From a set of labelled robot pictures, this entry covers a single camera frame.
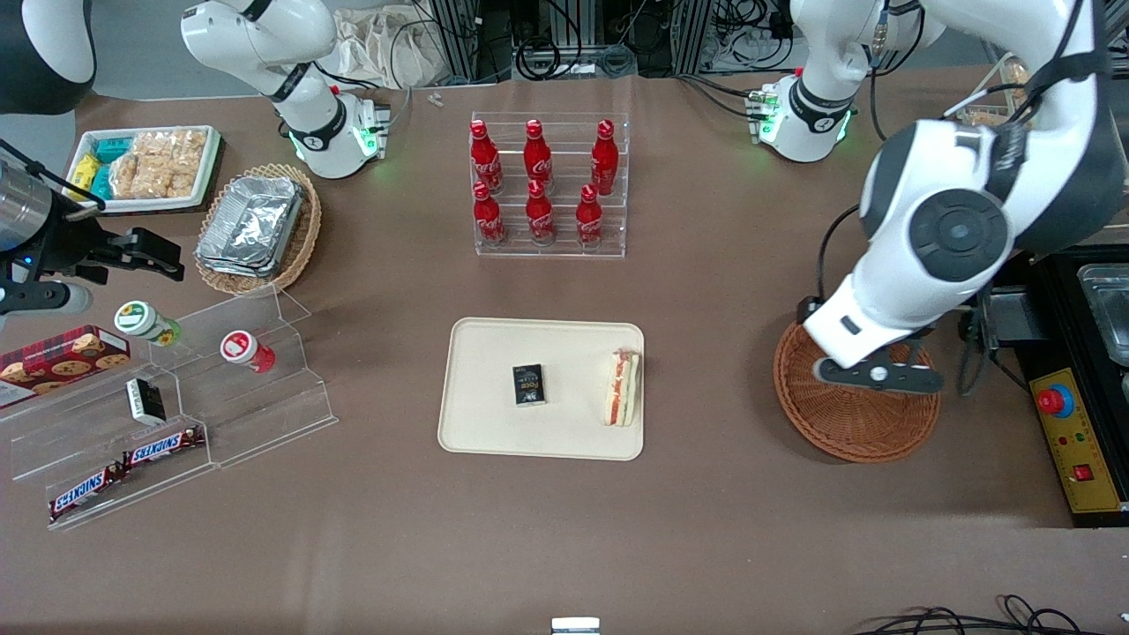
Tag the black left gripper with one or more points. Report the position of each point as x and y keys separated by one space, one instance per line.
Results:
x=807 y=307

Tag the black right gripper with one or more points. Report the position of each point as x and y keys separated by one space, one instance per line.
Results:
x=72 y=244

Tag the triangular sandwich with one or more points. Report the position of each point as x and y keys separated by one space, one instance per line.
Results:
x=622 y=388

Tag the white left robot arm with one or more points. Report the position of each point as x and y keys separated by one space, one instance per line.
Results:
x=957 y=234

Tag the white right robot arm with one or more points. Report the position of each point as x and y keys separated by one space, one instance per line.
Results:
x=256 y=35

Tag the white rectangular snack tray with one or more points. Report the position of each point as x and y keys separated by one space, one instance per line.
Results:
x=132 y=205

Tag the brown wicker basket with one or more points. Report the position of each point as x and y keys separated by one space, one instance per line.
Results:
x=847 y=423

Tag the light tan wicker basket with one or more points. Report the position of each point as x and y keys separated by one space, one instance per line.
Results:
x=304 y=238

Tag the beige plastic tray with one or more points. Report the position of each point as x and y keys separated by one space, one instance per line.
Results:
x=573 y=353

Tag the green lidded cup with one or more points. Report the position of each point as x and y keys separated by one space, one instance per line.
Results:
x=141 y=319

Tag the rice cracker bag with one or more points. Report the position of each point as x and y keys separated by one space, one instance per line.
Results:
x=150 y=181
x=172 y=145

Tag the teal snack pack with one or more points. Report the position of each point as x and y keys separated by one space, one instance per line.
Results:
x=101 y=183
x=113 y=150

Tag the stacked aluminium foil trays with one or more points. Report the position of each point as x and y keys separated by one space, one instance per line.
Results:
x=251 y=225

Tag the yellow snack pack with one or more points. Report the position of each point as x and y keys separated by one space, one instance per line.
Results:
x=85 y=172

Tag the black and grey device box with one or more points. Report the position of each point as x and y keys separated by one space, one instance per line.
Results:
x=1005 y=322

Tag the red lidded cup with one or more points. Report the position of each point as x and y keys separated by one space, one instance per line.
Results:
x=242 y=349

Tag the red cookie box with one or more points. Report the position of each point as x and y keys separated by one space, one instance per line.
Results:
x=62 y=362

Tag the black and white small box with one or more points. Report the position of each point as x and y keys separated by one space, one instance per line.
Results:
x=145 y=401

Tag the red emergency stop button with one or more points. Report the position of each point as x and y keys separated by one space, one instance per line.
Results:
x=1055 y=401

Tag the black machine housing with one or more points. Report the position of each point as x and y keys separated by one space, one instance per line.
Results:
x=1054 y=344

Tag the yellow control panel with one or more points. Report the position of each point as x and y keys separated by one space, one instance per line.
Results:
x=1080 y=441

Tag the snickers bar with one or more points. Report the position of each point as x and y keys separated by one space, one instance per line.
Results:
x=163 y=447
x=86 y=492

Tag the clear acrylic stepped stand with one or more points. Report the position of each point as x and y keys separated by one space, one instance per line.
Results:
x=265 y=423

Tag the steel pan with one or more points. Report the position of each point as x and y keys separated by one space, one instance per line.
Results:
x=1110 y=309

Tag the bagged bread pastry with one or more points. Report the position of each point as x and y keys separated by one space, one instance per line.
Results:
x=1021 y=72
x=983 y=117

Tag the beige cloth bag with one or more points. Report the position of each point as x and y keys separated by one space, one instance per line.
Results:
x=388 y=48

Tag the red cola bottle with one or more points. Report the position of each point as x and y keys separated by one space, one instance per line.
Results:
x=489 y=220
x=537 y=160
x=485 y=163
x=540 y=219
x=605 y=163
x=589 y=222

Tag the white power strip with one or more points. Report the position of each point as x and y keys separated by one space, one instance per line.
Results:
x=750 y=53

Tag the clear acrylic bottle rack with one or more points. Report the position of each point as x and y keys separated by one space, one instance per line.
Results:
x=564 y=247

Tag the small white block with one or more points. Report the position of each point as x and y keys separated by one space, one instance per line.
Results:
x=575 y=626

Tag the aluminium frame post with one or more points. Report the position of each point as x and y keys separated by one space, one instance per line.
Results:
x=692 y=35
x=459 y=40

